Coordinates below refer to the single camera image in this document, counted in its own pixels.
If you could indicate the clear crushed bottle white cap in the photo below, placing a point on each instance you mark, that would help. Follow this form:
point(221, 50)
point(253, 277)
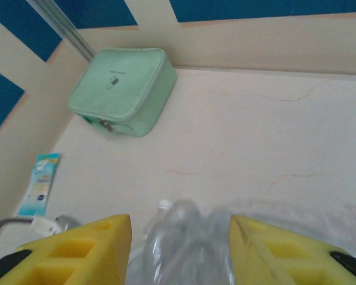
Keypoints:
point(178, 243)

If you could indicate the mint green zipper pouch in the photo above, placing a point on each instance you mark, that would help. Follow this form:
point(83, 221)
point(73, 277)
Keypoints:
point(121, 92)

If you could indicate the light blue wipes packet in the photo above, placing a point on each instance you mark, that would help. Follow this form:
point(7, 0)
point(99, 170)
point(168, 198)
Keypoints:
point(40, 184)

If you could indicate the aluminium frame post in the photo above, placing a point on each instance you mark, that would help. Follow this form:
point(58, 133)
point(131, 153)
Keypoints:
point(63, 28)

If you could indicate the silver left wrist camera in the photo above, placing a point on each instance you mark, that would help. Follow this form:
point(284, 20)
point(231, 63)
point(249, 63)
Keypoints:
point(63, 222)

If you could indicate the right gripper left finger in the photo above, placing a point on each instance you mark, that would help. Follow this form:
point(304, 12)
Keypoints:
point(68, 255)

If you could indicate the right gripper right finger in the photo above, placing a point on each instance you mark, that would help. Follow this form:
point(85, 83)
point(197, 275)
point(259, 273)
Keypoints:
point(287, 255)

